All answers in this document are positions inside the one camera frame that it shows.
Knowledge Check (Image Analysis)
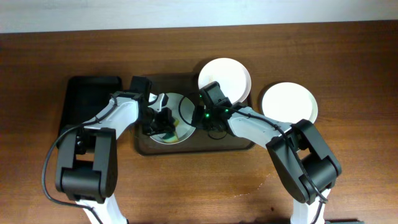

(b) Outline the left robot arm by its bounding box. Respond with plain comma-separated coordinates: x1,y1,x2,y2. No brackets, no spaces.
55,77,176,223

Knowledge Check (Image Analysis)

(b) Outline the green yellow sponge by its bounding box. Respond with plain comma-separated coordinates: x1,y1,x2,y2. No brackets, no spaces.
162,131,179,144

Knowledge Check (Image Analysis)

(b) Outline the white plate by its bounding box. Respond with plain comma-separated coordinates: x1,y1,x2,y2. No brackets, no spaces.
198,58,251,104
261,82,318,123

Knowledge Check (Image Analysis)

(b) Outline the white plate top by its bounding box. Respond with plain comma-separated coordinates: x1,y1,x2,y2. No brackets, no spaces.
198,58,251,104

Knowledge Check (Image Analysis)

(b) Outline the small black tray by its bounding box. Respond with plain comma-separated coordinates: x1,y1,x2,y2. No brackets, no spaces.
58,76,123,134

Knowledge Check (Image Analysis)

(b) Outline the large brown serving tray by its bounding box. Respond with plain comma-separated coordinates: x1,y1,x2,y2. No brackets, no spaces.
131,73,254,156

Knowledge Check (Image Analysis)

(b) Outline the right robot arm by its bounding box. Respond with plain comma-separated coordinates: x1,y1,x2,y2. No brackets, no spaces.
193,82,342,223

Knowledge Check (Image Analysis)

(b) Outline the pale blue plate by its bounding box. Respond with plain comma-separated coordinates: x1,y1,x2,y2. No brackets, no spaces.
149,93,195,144

